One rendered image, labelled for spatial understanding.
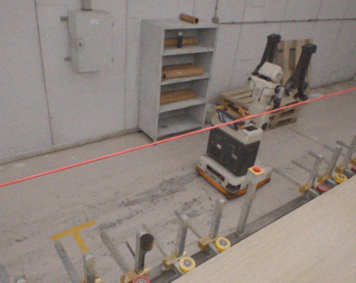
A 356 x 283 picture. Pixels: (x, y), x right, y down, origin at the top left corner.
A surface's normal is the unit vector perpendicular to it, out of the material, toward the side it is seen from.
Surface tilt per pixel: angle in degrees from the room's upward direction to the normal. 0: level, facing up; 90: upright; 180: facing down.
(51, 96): 90
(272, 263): 0
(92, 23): 90
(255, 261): 0
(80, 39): 90
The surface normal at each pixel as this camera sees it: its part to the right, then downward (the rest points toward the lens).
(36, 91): 0.59, 0.46
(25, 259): 0.10, -0.86
